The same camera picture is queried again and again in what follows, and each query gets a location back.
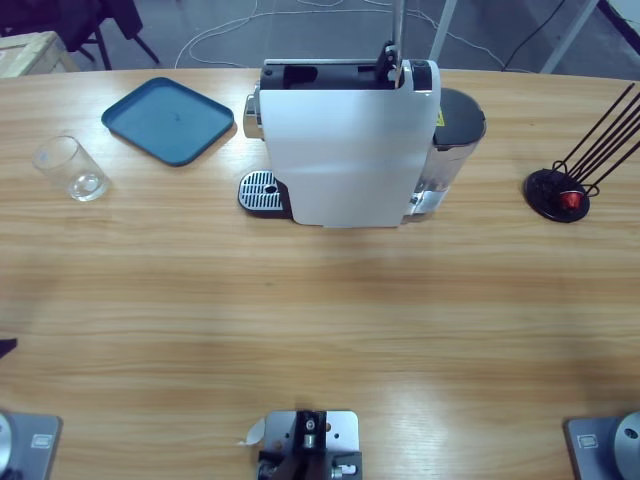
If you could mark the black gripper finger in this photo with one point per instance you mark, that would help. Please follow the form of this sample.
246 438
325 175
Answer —
5 346

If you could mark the clear drinking glass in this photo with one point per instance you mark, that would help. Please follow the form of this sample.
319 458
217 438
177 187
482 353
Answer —
75 170

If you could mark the white capsule coffee machine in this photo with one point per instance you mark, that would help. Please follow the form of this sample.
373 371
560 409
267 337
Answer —
345 150

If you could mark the red coffee capsule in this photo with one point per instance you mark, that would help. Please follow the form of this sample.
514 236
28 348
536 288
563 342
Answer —
570 201

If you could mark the white paper tab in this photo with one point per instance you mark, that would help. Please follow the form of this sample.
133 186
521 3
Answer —
255 432

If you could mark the blue plastic tray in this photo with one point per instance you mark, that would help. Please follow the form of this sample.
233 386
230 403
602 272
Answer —
167 120

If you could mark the wooden crate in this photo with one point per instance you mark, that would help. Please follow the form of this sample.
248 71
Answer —
30 55

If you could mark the black chair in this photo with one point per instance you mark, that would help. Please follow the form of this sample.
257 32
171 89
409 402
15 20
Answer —
120 15

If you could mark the clear water tank black lid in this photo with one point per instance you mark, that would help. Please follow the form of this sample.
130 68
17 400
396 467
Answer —
460 120

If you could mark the black capsule holder with rods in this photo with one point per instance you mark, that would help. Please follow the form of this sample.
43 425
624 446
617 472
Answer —
542 195

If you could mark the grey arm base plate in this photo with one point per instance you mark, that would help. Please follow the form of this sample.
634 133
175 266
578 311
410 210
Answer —
30 445
605 445

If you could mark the centre metal base mount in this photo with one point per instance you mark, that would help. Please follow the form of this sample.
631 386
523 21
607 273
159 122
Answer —
310 435

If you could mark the white frame leg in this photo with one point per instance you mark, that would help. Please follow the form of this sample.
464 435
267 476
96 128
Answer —
570 35
442 30

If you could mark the black frame bar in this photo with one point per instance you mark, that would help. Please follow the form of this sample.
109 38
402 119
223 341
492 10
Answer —
622 20

